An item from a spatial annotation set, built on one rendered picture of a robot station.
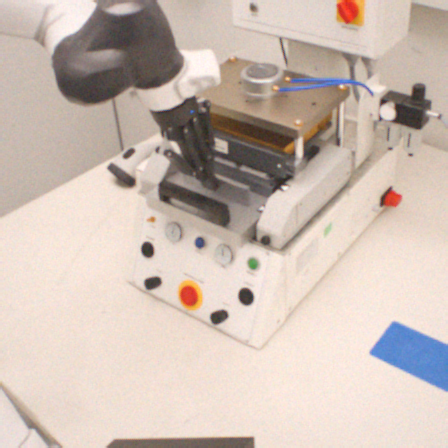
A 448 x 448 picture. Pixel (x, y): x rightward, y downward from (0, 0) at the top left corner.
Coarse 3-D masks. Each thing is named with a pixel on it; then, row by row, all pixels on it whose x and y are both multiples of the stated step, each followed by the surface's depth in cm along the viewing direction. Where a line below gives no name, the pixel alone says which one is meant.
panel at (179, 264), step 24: (144, 216) 133; (144, 240) 134; (168, 240) 131; (192, 240) 127; (216, 240) 124; (144, 264) 135; (168, 264) 132; (192, 264) 128; (216, 264) 125; (240, 264) 122; (264, 264) 119; (144, 288) 136; (168, 288) 133; (216, 288) 126; (240, 288) 122; (192, 312) 130; (240, 312) 123; (240, 336) 124
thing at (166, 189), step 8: (160, 184) 121; (168, 184) 121; (176, 184) 121; (160, 192) 122; (168, 192) 121; (176, 192) 119; (184, 192) 119; (192, 192) 118; (160, 200) 124; (184, 200) 119; (192, 200) 118; (200, 200) 117; (208, 200) 116; (216, 200) 116; (200, 208) 117; (208, 208) 116; (216, 208) 115; (224, 208) 114; (216, 216) 116; (224, 216) 115; (224, 224) 116
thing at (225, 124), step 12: (216, 120) 128; (228, 120) 127; (324, 120) 127; (228, 132) 125; (240, 132) 124; (252, 132) 123; (264, 132) 123; (312, 132) 125; (324, 132) 129; (264, 144) 121; (276, 144) 120; (288, 144) 119
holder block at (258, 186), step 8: (312, 152) 129; (216, 168) 127; (224, 168) 126; (224, 176) 126; (232, 176) 125; (240, 176) 124; (248, 176) 124; (288, 176) 124; (248, 184) 123; (256, 184) 122; (264, 184) 121; (272, 184) 121; (280, 184) 122; (256, 192) 123; (264, 192) 122; (272, 192) 121
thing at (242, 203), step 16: (176, 176) 130; (208, 192) 125; (224, 192) 122; (240, 192) 119; (160, 208) 125; (176, 208) 122; (192, 208) 121; (240, 208) 120; (256, 208) 120; (192, 224) 121; (208, 224) 118; (240, 224) 117; (256, 224) 118; (224, 240) 118; (240, 240) 115
